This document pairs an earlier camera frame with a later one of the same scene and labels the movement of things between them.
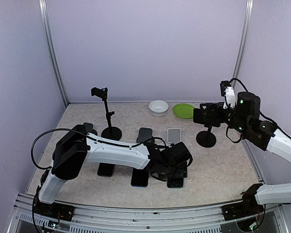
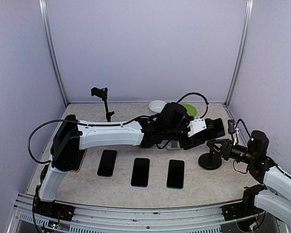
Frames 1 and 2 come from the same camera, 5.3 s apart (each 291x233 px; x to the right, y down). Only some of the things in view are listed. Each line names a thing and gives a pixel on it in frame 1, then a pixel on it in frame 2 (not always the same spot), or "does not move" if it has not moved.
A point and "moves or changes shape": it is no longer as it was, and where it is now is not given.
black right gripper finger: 210,114 → 217,145
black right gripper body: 221,119 → 227,149
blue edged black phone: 139,178 does not move
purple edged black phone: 105,169 does not move
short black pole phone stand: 206,139 moves or changes shape
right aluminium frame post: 242,49 does not move
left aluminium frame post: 42,5 does not move
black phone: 199,118 moves or changes shape
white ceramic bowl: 158,108 does not move
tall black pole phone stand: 110,132 does not move
